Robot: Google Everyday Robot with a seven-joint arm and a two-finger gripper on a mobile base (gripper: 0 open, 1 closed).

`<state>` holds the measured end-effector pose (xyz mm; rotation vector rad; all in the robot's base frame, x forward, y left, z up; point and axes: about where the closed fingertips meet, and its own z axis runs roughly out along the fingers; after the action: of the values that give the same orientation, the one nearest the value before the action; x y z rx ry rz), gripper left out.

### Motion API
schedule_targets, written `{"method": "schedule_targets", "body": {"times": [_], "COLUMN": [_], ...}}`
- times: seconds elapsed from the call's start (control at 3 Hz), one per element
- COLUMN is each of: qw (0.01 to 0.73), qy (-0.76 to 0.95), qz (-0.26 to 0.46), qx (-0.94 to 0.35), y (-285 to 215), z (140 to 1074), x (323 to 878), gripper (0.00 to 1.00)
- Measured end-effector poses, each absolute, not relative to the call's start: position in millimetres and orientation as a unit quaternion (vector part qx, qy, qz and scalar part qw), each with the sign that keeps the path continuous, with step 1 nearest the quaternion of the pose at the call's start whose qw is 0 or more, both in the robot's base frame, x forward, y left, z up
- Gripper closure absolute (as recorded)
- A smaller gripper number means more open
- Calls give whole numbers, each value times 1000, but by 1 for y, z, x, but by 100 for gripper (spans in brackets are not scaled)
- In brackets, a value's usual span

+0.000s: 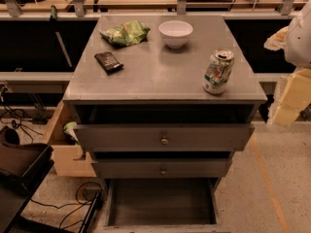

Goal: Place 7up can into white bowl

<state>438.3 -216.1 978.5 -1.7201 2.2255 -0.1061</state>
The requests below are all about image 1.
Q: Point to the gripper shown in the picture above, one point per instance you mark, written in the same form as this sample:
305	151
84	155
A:
298	42

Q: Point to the crushed 7up soda can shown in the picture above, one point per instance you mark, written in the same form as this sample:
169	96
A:
218	72

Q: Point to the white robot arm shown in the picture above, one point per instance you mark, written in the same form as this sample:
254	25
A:
295	40

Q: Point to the white ceramic bowl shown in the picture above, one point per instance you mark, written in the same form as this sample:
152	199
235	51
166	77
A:
175	33

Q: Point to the grey drawer cabinet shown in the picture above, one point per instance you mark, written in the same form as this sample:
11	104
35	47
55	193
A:
158	85

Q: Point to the top grey drawer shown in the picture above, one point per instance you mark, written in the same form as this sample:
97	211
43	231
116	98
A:
163	137

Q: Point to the green chip bag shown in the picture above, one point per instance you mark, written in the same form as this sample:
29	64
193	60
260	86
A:
126	34

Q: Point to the black snack packet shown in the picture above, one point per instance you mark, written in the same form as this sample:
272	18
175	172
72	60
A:
108	62

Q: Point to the bottom open grey drawer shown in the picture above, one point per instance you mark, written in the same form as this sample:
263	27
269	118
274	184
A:
184	205

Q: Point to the middle grey drawer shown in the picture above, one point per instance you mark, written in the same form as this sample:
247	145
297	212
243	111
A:
160	168

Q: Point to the black power adapter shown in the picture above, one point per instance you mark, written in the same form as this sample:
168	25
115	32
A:
90	193

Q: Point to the green white bag in box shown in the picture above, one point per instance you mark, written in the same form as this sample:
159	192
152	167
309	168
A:
68	130

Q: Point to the light wooden box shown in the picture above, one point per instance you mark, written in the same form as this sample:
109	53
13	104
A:
69	159

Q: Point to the black bin on left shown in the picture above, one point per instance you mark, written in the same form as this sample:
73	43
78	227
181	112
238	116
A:
22	169

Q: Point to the green handled tool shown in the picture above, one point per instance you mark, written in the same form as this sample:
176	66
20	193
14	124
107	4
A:
54	21

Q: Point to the metal railing frame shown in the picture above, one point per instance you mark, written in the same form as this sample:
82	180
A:
81	9

